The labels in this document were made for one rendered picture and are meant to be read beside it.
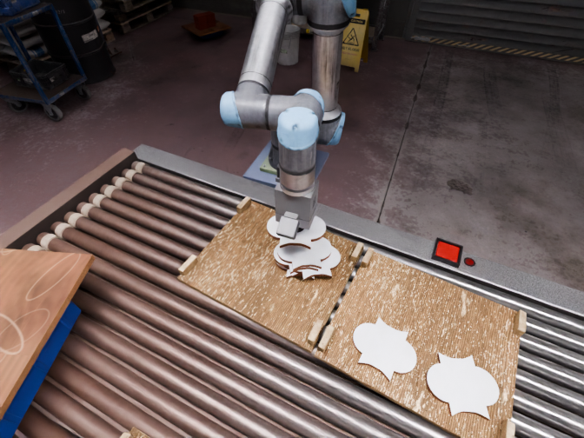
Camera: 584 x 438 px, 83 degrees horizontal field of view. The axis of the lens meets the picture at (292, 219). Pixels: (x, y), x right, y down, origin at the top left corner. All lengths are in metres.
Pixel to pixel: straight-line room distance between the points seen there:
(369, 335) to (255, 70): 0.66
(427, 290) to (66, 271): 0.90
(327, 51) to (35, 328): 0.97
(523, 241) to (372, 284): 1.84
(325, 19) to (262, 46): 0.22
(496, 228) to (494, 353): 1.78
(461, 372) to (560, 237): 2.06
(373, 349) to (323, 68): 0.77
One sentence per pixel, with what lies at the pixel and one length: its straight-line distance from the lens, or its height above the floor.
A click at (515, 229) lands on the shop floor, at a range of 2.71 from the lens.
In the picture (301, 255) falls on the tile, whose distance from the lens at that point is 0.88.
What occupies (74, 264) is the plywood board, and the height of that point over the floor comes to 1.04.
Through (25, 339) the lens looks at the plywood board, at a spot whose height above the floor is 1.04.
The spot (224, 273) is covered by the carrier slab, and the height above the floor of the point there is 0.94.
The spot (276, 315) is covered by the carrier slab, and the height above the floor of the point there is 0.94.
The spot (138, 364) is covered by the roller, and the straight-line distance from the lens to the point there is 0.91.
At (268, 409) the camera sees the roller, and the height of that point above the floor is 0.92.
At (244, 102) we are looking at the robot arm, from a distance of 0.73.
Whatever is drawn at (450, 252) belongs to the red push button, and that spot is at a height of 0.93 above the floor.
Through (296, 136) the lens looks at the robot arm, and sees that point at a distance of 0.61.
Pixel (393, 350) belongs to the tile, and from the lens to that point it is 0.84.
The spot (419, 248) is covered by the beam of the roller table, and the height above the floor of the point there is 0.92.
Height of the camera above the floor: 1.71
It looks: 48 degrees down
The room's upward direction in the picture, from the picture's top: straight up
